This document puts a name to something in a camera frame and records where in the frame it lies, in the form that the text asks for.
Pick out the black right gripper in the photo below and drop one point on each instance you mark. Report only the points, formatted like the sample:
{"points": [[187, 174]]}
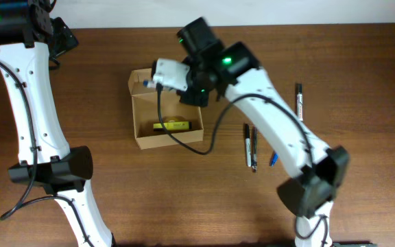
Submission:
{"points": [[200, 97]]}

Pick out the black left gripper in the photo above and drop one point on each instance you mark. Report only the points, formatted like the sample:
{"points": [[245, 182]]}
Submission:
{"points": [[66, 39]]}

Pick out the brown cardboard box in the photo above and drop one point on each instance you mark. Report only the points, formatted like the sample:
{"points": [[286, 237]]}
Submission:
{"points": [[145, 114]]}

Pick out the yellow highlighter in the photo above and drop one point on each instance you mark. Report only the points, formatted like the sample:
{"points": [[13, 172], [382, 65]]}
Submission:
{"points": [[173, 126]]}

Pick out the black permanent marker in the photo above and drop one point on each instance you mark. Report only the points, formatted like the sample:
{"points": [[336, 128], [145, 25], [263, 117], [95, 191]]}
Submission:
{"points": [[247, 144]]}

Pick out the black ballpoint pen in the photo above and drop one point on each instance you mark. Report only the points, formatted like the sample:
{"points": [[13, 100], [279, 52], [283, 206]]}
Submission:
{"points": [[254, 149]]}

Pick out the black whiteboard marker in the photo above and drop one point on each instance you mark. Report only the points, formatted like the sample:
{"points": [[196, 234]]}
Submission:
{"points": [[299, 101]]}

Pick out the blue ballpoint pen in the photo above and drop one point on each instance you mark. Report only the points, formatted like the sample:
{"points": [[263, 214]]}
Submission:
{"points": [[274, 159]]}

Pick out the yellow tape roll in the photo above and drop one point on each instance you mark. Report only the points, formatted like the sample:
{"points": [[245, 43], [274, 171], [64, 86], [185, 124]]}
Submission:
{"points": [[172, 120]]}

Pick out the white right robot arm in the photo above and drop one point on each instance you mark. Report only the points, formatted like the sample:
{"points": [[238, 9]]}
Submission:
{"points": [[316, 171]]}

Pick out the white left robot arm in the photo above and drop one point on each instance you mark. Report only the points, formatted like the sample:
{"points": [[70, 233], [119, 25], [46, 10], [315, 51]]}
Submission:
{"points": [[30, 43]]}

